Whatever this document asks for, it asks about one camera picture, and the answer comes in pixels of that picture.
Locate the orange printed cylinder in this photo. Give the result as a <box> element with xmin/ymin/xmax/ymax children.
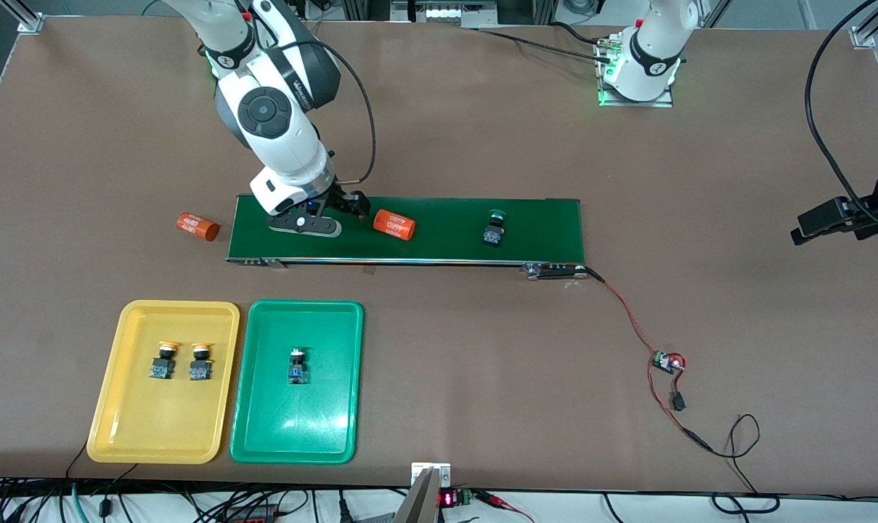
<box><xmin>176</xmin><ymin>211</ymin><xmax>221</xmax><ymax>243</ymax></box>
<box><xmin>373</xmin><ymin>208</ymin><xmax>418</xmax><ymax>242</ymax></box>

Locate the yellow push button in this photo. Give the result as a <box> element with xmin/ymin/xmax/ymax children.
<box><xmin>189</xmin><ymin>340</ymin><xmax>214</xmax><ymax>381</ymax></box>
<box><xmin>149</xmin><ymin>340</ymin><xmax>182</xmax><ymax>381</ymax></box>

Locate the small green circuit board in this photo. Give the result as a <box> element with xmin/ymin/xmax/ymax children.
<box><xmin>651</xmin><ymin>350</ymin><xmax>688</xmax><ymax>376</ymax></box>

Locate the green plastic tray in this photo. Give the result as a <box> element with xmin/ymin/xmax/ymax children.
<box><xmin>229</xmin><ymin>299</ymin><xmax>365</xmax><ymax>465</ymax></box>

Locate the green conveyor belt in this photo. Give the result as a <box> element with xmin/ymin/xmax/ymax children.
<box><xmin>224</xmin><ymin>194</ymin><xmax>590</xmax><ymax>282</ymax></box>

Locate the white vented device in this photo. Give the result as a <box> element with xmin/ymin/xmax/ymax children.
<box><xmin>391</xmin><ymin>0</ymin><xmax>499</xmax><ymax>28</ymax></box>

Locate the yellow plastic tray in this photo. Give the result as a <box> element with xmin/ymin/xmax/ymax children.
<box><xmin>86</xmin><ymin>299</ymin><xmax>241</xmax><ymax>465</ymax></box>

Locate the silver mounting plate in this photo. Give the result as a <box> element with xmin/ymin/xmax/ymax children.
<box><xmin>410</xmin><ymin>462</ymin><xmax>452</xmax><ymax>487</ymax></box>

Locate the grey metal bar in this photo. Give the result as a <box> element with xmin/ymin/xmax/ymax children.
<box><xmin>392</xmin><ymin>467</ymin><xmax>444</xmax><ymax>523</ymax></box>

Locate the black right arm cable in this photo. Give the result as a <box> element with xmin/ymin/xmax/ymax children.
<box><xmin>286</xmin><ymin>40</ymin><xmax>377</xmax><ymax>185</ymax></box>

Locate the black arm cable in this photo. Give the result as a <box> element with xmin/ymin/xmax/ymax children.
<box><xmin>286</xmin><ymin>40</ymin><xmax>377</xmax><ymax>185</ymax></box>
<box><xmin>804</xmin><ymin>0</ymin><xmax>878</xmax><ymax>232</ymax></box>

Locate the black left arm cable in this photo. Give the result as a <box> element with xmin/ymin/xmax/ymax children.
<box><xmin>804</xmin><ymin>0</ymin><xmax>878</xmax><ymax>232</ymax></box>

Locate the aluminium frame extrusion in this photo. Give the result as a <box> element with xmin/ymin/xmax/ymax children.
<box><xmin>849</xmin><ymin>0</ymin><xmax>878</xmax><ymax>49</ymax></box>
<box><xmin>0</xmin><ymin>0</ymin><xmax>45</xmax><ymax>34</ymax></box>

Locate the red black twisted wire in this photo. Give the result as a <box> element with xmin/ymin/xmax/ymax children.
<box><xmin>584</xmin><ymin>266</ymin><xmax>701</xmax><ymax>444</ymax></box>

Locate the thin black cable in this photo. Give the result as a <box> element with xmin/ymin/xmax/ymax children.
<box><xmin>89</xmin><ymin>462</ymin><xmax>139</xmax><ymax>523</ymax></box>
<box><xmin>686</xmin><ymin>413</ymin><xmax>782</xmax><ymax>516</ymax></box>
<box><xmin>65</xmin><ymin>440</ymin><xmax>91</xmax><ymax>482</ymax></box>

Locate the black base power cable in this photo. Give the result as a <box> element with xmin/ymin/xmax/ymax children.
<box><xmin>468</xmin><ymin>20</ymin><xmax>617</xmax><ymax>70</ymax></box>

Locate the red clip lead wire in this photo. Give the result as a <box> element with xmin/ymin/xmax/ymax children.
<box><xmin>475</xmin><ymin>490</ymin><xmax>537</xmax><ymax>523</ymax></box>

